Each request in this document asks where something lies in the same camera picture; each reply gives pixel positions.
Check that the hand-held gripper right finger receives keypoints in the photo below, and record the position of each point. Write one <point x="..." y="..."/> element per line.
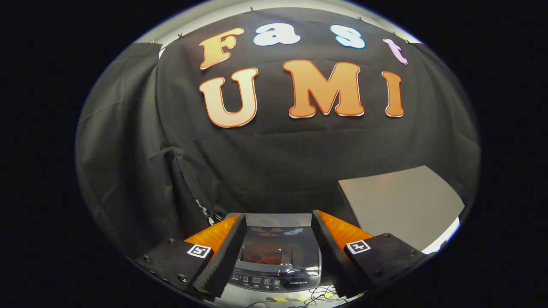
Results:
<point x="332" y="261"/>

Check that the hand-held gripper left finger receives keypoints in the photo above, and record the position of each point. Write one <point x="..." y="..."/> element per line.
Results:
<point x="227" y="256"/>

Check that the grey washing machine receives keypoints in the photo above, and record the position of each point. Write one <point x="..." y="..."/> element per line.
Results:
<point x="274" y="282"/>

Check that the yellow black striped tape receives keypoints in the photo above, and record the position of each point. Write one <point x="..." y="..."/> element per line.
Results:
<point x="282" y="299"/>

